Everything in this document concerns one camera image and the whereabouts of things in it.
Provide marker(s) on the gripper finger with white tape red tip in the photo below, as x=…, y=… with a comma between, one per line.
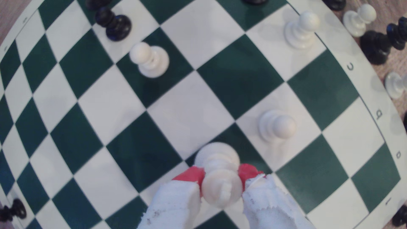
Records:
x=270, y=206
x=173, y=206

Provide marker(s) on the white chess bishop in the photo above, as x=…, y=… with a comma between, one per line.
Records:
x=220, y=186

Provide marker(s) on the white chess pawn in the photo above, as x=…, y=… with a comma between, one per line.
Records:
x=276, y=125
x=357, y=19
x=151, y=60
x=300, y=30

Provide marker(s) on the green white chess mat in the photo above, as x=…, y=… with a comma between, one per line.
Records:
x=178, y=105

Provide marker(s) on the white chess piece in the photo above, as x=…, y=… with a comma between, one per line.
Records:
x=396, y=85

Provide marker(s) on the tall black chess piece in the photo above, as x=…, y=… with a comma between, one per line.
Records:
x=97, y=3

